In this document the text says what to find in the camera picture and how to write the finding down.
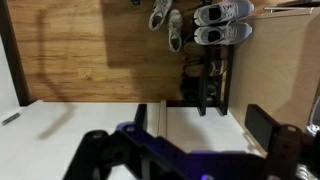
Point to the blue grey sneaker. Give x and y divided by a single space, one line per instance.
230 10
230 33

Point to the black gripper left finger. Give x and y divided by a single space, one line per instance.
96 150

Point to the black shoe rack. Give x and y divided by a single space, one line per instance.
204 86

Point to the brown shoe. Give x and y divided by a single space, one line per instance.
194 61

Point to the beige base cabinet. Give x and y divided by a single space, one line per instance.
276 66

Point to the silver door hinge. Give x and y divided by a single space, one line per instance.
11 119

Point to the white grey sneaker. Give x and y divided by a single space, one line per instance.
175 30
159 15

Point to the white door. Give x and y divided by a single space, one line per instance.
33 156

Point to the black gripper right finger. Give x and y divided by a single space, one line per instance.
286 150

